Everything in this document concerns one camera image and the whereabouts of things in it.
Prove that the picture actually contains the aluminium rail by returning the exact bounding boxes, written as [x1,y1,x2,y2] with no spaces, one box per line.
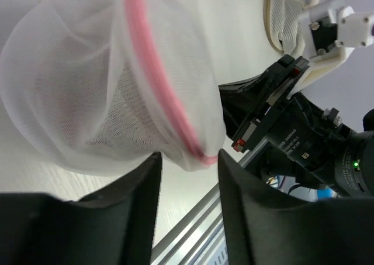
[150,185,228,265]

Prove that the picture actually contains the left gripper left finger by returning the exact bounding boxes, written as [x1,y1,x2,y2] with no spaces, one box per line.
[1,153,162,264]

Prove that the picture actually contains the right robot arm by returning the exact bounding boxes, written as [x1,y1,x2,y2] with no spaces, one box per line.
[219,55,373,197]

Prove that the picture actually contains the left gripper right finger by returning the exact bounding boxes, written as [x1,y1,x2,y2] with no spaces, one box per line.
[218,150,373,264]

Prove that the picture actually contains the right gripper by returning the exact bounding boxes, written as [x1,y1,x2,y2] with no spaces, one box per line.
[219,55,339,186]

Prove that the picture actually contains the cream round laundry bag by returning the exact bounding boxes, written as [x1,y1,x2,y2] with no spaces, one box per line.
[264,0,320,58]

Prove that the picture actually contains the pink trimmed mesh laundry bag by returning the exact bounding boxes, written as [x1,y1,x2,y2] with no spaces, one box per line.
[1,0,226,174]

